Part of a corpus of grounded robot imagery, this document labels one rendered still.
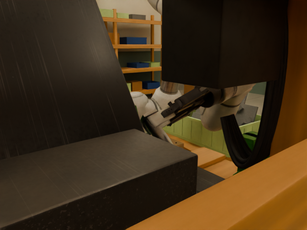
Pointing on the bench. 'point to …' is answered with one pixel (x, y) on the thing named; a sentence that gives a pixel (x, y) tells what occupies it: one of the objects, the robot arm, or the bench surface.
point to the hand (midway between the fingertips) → (158, 120)
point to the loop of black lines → (238, 141)
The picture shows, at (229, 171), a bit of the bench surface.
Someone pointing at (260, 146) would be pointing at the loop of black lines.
